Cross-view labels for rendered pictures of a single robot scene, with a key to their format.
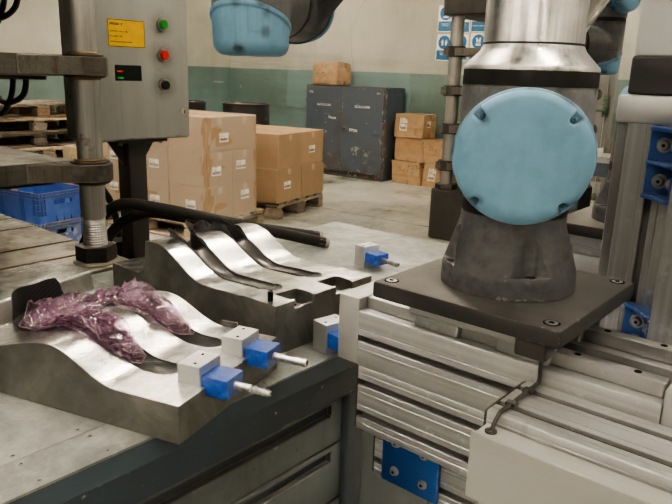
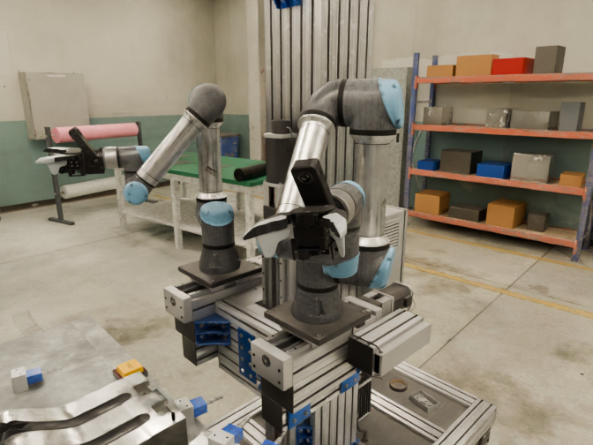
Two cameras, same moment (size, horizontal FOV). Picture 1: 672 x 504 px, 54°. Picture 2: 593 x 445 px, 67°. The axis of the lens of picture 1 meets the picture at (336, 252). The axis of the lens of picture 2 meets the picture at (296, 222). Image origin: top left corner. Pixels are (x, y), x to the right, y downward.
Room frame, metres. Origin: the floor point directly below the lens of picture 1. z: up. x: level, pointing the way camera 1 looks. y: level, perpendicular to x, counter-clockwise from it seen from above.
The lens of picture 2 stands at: (0.68, 0.97, 1.64)
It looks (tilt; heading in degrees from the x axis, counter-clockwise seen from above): 16 degrees down; 276
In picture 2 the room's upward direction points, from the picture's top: straight up
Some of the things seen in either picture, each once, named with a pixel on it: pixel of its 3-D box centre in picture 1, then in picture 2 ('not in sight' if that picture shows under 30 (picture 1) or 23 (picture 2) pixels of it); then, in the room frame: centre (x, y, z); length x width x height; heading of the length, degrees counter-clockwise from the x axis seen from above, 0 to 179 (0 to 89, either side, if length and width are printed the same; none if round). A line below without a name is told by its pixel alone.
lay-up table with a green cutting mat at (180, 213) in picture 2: not in sight; (208, 197); (2.24, -3.95, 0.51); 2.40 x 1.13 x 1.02; 148
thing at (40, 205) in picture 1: (36, 200); not in sight; (4.68, 2.15, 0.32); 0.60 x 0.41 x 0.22; 60
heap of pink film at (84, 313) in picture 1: (101, 309); not in sight; (0.98, 0.36, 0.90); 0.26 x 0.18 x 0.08; 67
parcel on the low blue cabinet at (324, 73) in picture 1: (331, 73); not in sight; (8.76, 0.13, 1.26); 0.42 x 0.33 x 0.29; 54
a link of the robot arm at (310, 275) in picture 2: not in sight; (320, 258); (0.74, -0.20, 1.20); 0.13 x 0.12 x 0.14; 166
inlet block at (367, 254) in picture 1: (379, 258); (38, 374); (1.59, -0.11, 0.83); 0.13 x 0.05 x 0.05; 40
